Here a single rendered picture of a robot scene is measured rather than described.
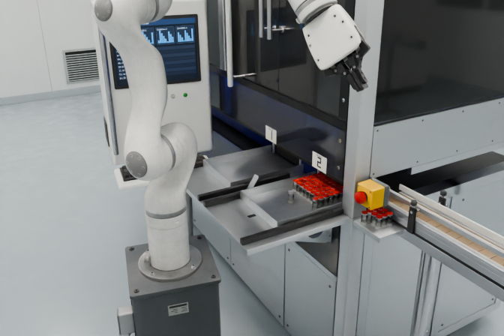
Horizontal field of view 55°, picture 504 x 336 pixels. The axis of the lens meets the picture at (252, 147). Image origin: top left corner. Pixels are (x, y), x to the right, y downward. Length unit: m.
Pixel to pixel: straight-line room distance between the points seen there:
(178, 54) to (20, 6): 4.58
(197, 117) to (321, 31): 1.45
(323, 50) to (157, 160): 0.52
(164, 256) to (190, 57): 1.12
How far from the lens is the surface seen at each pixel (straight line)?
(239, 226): 1.64
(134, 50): 1.25
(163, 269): 1.48
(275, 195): 1.83
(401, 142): 1.73
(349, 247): 1.77
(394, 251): 1.95
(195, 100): 2.35
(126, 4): 1.21
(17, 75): 6.82
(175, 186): 1.38
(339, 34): 0.99
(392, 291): 2.07
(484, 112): 2.03
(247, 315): 2.64
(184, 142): 1.34
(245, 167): 2.07
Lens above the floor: 1.72
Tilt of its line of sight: 22 degrees down
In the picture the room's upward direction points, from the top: 1 degrees counter-clockwise
